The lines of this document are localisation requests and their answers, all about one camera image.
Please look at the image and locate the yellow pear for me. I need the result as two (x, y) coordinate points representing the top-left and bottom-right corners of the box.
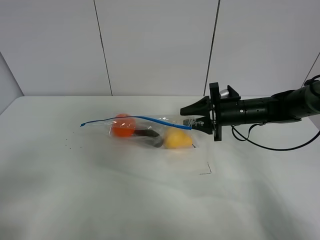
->
(163, 127), (193, 149)

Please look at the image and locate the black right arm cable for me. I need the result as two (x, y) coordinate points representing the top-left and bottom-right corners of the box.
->
(230, 122), (320, 151)

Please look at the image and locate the dark purple eggplant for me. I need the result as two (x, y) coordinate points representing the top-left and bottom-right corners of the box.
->
(133, 129), (164, 148)

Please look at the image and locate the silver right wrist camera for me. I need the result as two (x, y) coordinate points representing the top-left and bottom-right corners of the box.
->
(219, 85), (241, 100)

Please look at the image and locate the orange fruit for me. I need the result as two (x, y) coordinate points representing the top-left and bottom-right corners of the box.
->
(111, 113), (136, 138)

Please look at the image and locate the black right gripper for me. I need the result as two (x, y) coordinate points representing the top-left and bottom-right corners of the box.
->
(180, 82), (270, 141)

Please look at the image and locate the clear zip bag blue seal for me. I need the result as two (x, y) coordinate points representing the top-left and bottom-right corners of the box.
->
(80, 113), (212, 150)

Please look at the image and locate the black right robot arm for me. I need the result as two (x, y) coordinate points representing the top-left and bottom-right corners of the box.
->
(180, 80), (320, 141)

